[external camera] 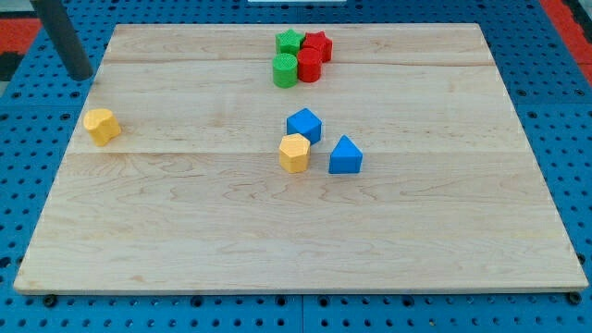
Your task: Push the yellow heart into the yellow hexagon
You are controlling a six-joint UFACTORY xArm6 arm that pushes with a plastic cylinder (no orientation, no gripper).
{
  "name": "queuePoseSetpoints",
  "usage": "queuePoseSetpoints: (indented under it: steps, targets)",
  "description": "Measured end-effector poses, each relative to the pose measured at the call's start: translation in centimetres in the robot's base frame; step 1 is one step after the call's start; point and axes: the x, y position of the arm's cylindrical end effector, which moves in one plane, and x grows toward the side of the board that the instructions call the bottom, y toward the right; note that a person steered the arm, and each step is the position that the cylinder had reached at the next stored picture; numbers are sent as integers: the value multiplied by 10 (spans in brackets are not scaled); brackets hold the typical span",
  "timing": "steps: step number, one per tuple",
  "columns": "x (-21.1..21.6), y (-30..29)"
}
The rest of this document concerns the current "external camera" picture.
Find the yellow hexagon block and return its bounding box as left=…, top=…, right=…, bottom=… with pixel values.
left=278, top=133, right=311, bottom=173

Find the yellow heart block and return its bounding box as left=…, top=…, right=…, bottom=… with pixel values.
left=82, top=108, right=121, bottom=146

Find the light wooden board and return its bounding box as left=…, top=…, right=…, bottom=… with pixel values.
left=14, top=23, right=588, bottom=295

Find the blue cube block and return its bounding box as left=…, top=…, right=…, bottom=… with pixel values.
left=286, top=108, right=323, bottom=144

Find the blue triangle block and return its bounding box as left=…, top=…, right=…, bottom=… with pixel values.
left=328, top=135, right=364, bottom=174

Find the green cylinder block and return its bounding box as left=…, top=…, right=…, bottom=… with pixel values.
left=272, top=53, right=298, bottom=88

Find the red cylinder block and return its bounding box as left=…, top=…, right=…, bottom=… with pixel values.
left=296, top=48, right=323, bottom=82

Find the green star block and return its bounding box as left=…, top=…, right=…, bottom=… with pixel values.
left=275, top=29, right=305, bottom=56

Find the red star block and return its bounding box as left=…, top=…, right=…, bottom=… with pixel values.
left=302, top=31, right=333, bottom=63

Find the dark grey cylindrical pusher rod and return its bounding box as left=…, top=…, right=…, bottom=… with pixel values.
left=30, top=0, right=93, bottom=81

